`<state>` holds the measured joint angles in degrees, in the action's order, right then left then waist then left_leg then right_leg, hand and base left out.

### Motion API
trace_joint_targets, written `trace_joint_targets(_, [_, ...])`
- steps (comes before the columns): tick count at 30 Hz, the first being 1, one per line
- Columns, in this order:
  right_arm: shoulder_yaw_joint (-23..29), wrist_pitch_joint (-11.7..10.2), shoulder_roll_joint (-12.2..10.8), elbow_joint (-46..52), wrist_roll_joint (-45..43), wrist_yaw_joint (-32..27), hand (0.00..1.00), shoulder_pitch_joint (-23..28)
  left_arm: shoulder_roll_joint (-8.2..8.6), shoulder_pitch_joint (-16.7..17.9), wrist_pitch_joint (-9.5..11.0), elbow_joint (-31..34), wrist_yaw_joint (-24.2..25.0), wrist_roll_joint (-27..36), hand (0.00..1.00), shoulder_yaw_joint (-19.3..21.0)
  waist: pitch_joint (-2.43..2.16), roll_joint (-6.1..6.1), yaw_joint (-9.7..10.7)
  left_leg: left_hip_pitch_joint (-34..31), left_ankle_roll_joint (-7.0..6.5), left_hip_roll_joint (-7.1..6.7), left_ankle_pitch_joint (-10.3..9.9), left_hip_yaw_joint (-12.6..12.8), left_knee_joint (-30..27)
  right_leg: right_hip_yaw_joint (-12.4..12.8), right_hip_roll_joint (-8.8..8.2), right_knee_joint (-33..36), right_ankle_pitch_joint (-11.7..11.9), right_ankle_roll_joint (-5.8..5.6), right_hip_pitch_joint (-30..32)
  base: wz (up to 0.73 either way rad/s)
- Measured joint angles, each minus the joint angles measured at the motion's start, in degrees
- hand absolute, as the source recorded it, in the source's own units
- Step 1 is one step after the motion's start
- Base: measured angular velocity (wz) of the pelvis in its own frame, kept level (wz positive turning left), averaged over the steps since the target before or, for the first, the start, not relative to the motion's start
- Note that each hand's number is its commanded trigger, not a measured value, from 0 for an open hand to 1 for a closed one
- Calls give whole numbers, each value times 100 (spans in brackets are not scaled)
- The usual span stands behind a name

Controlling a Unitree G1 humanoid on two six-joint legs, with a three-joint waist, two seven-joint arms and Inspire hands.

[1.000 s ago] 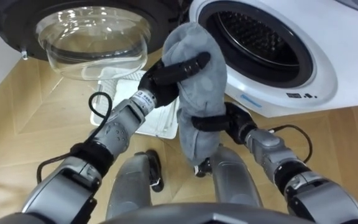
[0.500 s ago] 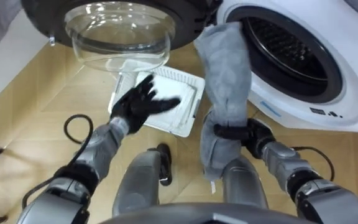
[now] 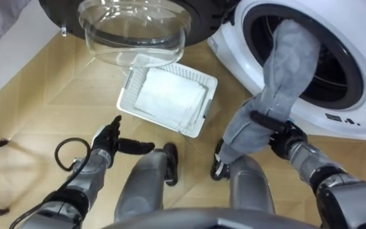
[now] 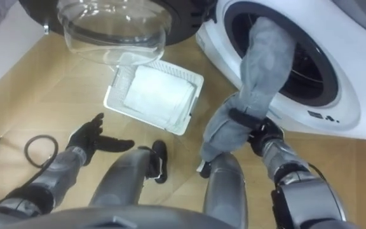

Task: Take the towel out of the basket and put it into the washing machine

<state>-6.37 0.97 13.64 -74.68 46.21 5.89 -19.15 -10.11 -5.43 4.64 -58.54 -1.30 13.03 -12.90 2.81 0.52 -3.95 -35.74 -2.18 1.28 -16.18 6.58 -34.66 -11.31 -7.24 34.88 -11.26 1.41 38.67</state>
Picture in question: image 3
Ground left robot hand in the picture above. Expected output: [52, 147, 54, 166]
[90, 114, 156, 160]

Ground robot body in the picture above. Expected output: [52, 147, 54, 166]
[102, 207, 318, 229]

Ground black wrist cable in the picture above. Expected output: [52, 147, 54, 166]
[9, 137, 92, 229]

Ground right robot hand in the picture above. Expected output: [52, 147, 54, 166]
[249, 110, 308, 160]

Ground white folded cloth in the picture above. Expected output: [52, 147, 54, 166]
[133, 67, 208, 128]

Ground open black washer door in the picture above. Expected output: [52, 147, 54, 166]
[38, 0, 241, 68]

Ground grey cloth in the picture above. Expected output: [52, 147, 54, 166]
[217, 18, 322, 165]

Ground white plastic laundry basket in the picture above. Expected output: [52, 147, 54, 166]
[116, 53, 219, 139]

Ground robot legs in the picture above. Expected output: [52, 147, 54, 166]
[114, 138, 276, 223]

